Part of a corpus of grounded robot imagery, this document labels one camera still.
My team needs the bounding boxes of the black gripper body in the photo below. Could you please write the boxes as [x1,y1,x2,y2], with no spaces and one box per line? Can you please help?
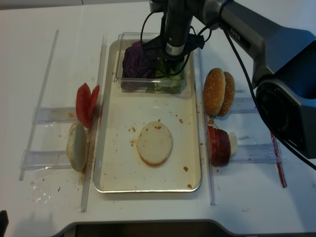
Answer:
[162,0,193,74]

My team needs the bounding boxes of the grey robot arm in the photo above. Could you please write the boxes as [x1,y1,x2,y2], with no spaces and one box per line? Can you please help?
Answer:
[144,0,316,161]

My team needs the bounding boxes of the grey robot base edge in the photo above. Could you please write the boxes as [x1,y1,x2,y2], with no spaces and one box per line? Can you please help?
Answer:
[56,219,316,237]

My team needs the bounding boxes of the green lettuce head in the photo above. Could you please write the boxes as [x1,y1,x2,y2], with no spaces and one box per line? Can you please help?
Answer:
[146,58,185,93]

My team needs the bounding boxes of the rear tomato slice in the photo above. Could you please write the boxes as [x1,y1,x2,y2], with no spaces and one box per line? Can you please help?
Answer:
[87,85,100,119]

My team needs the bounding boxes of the tomato slice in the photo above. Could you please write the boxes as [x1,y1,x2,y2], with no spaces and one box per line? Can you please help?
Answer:
[76,83,91,128]
[87,85,100,119]

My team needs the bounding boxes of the front tomato slice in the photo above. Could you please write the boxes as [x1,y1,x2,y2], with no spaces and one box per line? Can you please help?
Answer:
[76,83,91,128]

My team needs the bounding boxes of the round bread slice on tray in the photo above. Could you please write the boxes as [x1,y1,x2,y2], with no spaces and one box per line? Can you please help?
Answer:
[137,121,173,166]

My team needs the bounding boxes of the white cheese slice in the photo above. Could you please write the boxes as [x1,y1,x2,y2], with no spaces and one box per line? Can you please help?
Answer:
[228,132,237,156]

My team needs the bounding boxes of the dark red meat patties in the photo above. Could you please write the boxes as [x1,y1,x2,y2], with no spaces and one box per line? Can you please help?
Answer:
[208,126,231,167]

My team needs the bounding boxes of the upright bread slice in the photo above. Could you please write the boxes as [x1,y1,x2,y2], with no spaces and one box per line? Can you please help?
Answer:
[66,122,87,172]

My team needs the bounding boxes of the purple cabbage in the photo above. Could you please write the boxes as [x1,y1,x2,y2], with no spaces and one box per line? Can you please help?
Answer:
[122,41,156,79]

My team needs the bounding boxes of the clear plastic container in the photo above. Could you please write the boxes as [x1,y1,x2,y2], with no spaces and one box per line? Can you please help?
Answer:
[115,32,186,92]

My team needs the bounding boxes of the rear sesame bun top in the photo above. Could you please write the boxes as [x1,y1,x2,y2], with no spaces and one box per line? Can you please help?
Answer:
[217,72,235,117]

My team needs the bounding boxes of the sesame bun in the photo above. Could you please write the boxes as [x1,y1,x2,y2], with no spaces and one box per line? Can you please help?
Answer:
[217,72,235,117]
[203,68,226,116]

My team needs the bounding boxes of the front sesame bun top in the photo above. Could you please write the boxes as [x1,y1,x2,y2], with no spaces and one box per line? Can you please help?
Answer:
[203,68,226,116]

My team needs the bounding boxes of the right upper clear holder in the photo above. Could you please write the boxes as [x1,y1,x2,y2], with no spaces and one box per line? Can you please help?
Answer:
[230,97,258,114]

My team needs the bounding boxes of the clear holder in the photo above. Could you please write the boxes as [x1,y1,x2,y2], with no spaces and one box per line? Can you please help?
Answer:
[20,150,72,170]
[230,97,258,114]
[32,107,77,124]
[229,144,277,164]

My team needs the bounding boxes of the metal baking tray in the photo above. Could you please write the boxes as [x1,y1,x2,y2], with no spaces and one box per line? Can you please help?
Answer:
[93,41,201,193]

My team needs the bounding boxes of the right lower clear holder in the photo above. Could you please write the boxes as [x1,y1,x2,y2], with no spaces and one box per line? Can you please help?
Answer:
[229,144,277,164]

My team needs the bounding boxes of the far left clear strip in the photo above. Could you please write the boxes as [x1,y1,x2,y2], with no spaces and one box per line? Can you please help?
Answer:
[18,30,59,181]

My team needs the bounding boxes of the left upper clear holder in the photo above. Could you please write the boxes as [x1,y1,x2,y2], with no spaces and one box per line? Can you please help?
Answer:
[32,107,77,124]

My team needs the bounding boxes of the left lower clear holder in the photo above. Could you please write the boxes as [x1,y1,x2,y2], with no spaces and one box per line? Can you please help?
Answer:
[20,150,72,170]

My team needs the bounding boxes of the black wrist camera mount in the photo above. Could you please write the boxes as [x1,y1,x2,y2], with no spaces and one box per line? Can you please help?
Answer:
[142,34,205,57]

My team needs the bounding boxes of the black cable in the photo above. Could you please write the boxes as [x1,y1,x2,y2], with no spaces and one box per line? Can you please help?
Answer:
[140,0,316,171]

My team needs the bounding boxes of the left clear acrylic rail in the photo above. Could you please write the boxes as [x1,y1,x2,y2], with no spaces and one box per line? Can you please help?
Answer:
[80,35,107,213]

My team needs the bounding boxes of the clear acrylic rail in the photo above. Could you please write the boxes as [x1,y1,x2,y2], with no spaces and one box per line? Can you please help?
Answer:
[193,48,218,206]
[80,35,107,213]

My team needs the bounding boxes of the right clear acrylic rail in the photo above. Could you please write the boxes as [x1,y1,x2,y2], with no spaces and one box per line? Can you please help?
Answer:
[193,48,218,206]

